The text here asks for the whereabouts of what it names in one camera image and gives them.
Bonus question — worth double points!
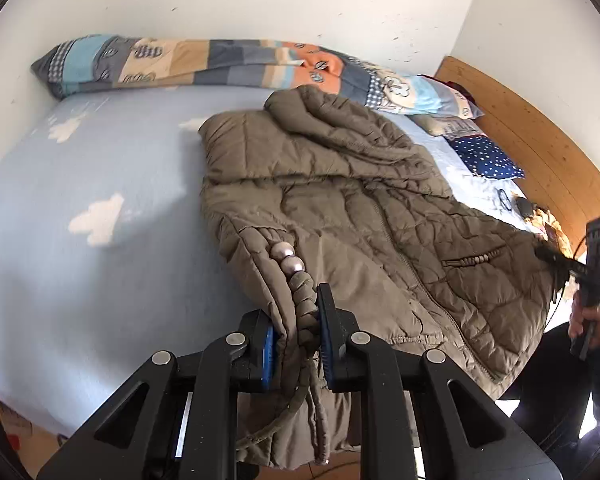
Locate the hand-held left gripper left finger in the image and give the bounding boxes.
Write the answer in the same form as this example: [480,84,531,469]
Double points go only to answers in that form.
[36,306,280,480]

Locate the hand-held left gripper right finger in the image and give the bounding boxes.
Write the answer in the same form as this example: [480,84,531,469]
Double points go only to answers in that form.
[316,283,564,480]

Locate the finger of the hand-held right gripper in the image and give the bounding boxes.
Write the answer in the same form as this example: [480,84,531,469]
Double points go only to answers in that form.
[534,242,591,282]

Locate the olive quilted jacket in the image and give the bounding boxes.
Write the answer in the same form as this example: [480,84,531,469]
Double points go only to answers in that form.
[198,85,561,471]

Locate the person's right hand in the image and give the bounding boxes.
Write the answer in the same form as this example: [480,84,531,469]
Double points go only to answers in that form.
[567,292,600,341]

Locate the yellow orange cloth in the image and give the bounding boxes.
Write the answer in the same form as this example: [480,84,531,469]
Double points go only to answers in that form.
[525,207,574,257]

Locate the wooden headboard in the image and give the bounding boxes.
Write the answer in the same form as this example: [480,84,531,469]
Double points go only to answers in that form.
[434,56,600,261]

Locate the person's legs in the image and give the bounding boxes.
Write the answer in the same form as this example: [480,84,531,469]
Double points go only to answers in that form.
[500,320,600,456]

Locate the navy star-print pillow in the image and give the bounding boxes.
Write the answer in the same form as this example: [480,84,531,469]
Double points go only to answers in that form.
[447,135,526,181]

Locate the beige printed pillow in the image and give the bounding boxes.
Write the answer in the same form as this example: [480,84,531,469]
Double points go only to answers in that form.
[412,114,488,141]

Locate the dark red cloth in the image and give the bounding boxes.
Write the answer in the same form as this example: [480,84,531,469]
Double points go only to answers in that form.
[450,81,479,106]

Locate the light blue printed pillow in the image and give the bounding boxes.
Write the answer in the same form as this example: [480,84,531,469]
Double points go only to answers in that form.
[367,72,487,118]

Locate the bed with cloud-print sheet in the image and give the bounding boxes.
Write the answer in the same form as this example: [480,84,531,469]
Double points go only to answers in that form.
[0,85,538,441]

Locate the cardboard box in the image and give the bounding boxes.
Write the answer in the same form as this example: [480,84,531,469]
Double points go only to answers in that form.
[0,397,34,438]

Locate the striped patterned long cushion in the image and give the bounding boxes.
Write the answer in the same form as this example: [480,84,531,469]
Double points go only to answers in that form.
[31,34,381,111]

